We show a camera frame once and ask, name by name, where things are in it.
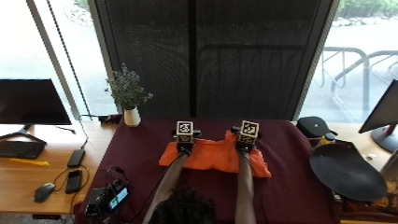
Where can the small white object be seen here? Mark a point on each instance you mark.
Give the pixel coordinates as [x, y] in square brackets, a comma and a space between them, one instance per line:
[370, 156]

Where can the yellow flat strip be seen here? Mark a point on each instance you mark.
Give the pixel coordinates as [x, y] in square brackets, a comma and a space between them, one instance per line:
[28, 162]

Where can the black monitor with round base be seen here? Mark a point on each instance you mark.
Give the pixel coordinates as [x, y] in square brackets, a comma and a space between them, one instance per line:
[384, 115]

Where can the black power bank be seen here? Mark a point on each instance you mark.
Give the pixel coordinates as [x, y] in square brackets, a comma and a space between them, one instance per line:
[76, 158]

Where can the orange cloth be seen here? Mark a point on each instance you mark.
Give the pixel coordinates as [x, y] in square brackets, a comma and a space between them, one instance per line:
[213, 155]

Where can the person's left hand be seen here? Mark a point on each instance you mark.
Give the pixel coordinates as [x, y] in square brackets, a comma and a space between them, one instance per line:
[184, 146]

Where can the black cap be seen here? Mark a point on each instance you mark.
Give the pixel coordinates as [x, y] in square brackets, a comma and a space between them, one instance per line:
[313, 127]

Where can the black computer mouse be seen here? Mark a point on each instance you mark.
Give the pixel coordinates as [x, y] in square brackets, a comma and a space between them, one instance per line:
[44, 192]

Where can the white marker cube on left glove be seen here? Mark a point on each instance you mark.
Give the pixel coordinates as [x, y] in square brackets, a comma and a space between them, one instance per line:
[185, 128]

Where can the green flowering plant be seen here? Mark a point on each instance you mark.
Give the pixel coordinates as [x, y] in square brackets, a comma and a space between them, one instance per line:
[128, 88]

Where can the black keyboard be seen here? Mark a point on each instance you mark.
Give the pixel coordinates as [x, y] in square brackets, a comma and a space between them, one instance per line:
[20, 149]

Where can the grey metal bike rack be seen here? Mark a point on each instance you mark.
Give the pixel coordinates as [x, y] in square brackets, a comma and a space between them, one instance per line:
[365, 77]

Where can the black smartphone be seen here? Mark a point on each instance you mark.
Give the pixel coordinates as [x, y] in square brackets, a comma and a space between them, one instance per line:
[73, 181]

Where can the grey window frame post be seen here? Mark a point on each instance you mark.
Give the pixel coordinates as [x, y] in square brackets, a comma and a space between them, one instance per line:
[53, 59]

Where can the black monitor with thin stand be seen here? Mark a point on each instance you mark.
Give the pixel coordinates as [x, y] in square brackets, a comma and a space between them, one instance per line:
[28, 101]

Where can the white marker cube on right glove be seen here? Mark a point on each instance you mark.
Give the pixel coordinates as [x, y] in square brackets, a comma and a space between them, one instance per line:
[249, 129]

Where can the person's right hand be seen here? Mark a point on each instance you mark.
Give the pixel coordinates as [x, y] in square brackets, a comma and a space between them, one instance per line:
[244, 146]

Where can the maroon tablecloth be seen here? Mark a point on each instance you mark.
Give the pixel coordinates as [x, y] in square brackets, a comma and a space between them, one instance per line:
[290, 186]

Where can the dark mesh window screen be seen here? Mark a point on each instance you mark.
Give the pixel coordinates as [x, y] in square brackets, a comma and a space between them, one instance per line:
[216, 59]

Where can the white vase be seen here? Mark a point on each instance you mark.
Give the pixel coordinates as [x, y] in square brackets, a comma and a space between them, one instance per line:
[132, 117]

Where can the white marker cube on glove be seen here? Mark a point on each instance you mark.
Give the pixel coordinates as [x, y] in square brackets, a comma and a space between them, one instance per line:
[249, 129]
[185, 128]

